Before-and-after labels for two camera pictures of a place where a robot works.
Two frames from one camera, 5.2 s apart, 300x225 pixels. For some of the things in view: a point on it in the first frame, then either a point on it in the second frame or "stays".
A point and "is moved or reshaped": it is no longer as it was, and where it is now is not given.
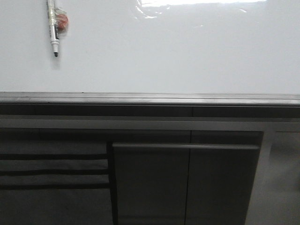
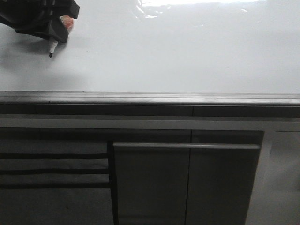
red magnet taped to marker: [62, 20] is moved or reshaped
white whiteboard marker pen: [54, 30] is moved or reshaped
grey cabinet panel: [184, 183] stays
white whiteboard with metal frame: [229, 53] stays
